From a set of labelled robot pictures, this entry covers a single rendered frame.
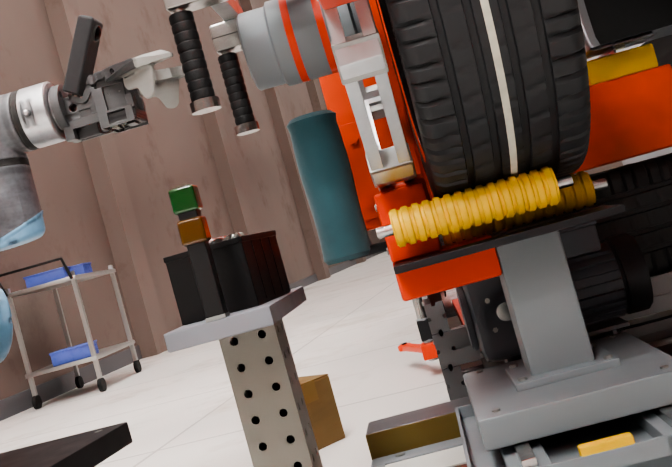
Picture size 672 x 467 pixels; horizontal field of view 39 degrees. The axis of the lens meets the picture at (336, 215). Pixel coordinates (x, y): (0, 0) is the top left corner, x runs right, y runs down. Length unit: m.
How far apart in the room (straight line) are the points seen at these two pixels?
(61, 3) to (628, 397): 7.58
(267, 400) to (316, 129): 0.47
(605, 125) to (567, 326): 0.58
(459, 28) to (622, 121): 0.79
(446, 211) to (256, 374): 0.48
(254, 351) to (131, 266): 6.55
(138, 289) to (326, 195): 6.61
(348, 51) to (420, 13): 0.11
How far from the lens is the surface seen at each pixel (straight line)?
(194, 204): 1.44
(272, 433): 1.66
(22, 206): 1.42
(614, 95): 1.96
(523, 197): 1.37
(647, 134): 1.96
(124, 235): 8.18
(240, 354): 1.64
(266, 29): 1.50
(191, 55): 1.38
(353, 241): 1.59
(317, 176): 1.60
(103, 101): 1.38
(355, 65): 1.26
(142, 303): 8.16
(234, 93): 1.71
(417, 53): 1.22
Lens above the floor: 0.52
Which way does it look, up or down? 2 degrees up
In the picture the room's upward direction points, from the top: 15 degrees counter-clockwise
